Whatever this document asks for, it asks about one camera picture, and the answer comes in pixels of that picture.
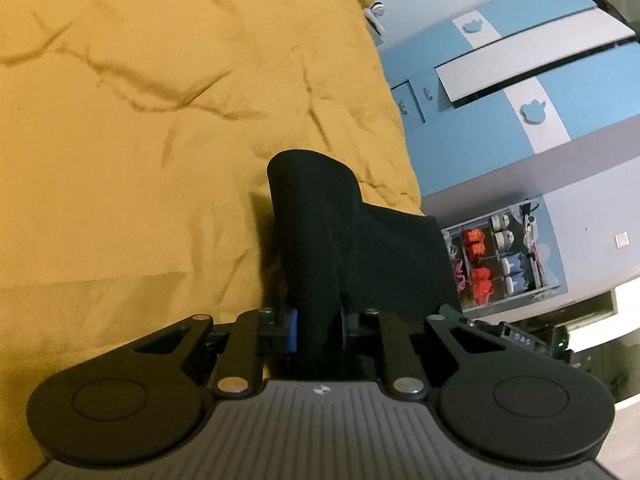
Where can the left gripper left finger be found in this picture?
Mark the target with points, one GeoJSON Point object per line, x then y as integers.
{"type": "Point", "coordinates": [264, 329]}

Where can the blue and white wardrobe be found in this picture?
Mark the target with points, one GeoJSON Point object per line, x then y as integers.
{"type": "Point", "coordinates": [513, 99]}

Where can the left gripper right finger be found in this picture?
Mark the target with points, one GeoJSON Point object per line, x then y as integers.
{"type": "Point", "coordinates": [364, 329]}

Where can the black pants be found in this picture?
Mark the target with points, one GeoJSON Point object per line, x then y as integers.
{"type": "Point", "coordinates": [342, 256]}

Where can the orange bed cover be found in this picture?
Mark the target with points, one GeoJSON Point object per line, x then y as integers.
{"type": "Point", "coordinates": [135, 137]}

